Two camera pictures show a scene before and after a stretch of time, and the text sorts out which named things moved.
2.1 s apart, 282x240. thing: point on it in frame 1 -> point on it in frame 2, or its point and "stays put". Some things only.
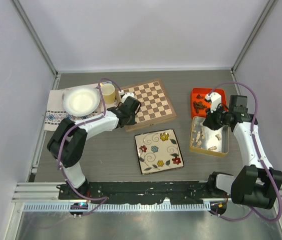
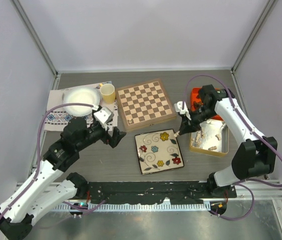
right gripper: [209, 121] -> [186, 123]
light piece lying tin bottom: [212, 148] stays put
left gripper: [132, 121] -> [116, 135]
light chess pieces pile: [203, 136] stays put
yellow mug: [108, 93] stays put
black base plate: [121, 193] stays put
